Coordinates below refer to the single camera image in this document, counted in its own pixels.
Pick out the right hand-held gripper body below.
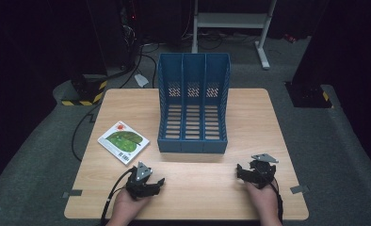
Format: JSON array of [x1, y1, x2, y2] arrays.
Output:
[[249, 153, 280, 190]]

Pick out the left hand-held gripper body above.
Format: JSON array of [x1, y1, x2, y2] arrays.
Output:
[[125, 161, 153, 201]]

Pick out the book with green leaf cover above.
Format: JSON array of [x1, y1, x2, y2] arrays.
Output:
[[97, 121, 151, 167]]

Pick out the blue plastic file rack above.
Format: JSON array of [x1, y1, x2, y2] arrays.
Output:
[[156, 52, 232, 154]]

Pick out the person's left hand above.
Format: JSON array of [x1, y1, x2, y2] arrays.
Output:
[[106, 189, 150, 226]]

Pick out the person's right hand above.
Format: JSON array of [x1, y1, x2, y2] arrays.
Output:
[[246, 183, 283, 226]]

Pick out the grey tape strip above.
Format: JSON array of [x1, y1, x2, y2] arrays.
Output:
[[62, 189, 84, 199], [289, 185, 310, 195]]

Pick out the black stand with striped base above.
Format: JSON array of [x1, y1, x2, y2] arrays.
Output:
[[284, 80, 334, 109], [60, 73, 108, 107]]

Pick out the white scrap on floor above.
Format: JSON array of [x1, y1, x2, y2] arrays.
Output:
[[134, 73, 150, 89]]

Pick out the white metal stand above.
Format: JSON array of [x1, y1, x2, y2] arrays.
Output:
[[191, 0, 278, 71]]

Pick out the dark equipment rack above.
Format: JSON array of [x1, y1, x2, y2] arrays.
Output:
[[109, 0, 145, 71]]

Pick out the left hand-held gripper black cable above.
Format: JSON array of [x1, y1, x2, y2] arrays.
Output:
[[99, 168, 136, 226]]

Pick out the hand-held gripper black cable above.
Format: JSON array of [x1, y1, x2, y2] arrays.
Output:
[[99, 168, 136, 226], [269, 178, 284, 223]]

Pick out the right hand-held gripper black cable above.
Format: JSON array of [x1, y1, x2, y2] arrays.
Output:
[[269, 178, 284, 223]]

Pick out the black floor cable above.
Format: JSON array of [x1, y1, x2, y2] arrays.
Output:
[[71, 103, 103, 163]]

